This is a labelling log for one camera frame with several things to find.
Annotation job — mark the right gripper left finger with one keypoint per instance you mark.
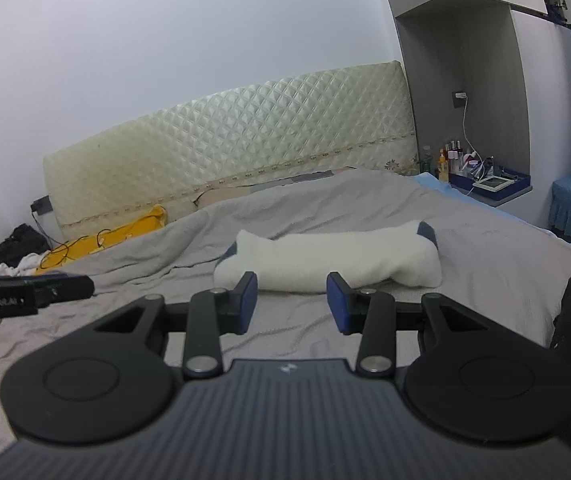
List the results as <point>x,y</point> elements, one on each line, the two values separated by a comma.
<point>215,312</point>

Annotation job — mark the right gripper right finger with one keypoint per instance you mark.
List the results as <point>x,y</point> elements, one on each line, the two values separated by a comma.
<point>370,314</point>

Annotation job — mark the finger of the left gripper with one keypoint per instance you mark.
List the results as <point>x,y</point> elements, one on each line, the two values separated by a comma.
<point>57,288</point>

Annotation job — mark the white blue striped fleece sweater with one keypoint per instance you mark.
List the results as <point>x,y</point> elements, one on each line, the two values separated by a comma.
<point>406,254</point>

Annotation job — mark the white clothes pile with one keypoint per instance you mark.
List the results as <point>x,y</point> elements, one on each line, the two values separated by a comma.
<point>28,265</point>

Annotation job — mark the black clothes pile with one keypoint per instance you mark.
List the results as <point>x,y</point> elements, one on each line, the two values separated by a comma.
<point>23,241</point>

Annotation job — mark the grey bed duvet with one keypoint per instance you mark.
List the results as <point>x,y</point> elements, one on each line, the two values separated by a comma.
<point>502,268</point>

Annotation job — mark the blue bed sheet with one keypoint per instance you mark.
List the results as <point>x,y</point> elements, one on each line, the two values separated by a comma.
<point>433,183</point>

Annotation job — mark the blue tray with items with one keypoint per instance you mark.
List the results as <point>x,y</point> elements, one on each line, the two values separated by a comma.
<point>494,182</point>

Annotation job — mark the cream quilted headboard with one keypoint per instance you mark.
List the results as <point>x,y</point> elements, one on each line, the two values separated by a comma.
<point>359,116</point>

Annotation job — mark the grey wardrobe cabinet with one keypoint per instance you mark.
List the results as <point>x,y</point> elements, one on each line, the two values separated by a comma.
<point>513,58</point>

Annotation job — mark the black wall socket plate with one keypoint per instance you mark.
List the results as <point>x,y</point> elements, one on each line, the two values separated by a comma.
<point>41,206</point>

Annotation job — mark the white charger with cable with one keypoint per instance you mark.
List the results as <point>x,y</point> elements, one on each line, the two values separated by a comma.
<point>463,96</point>

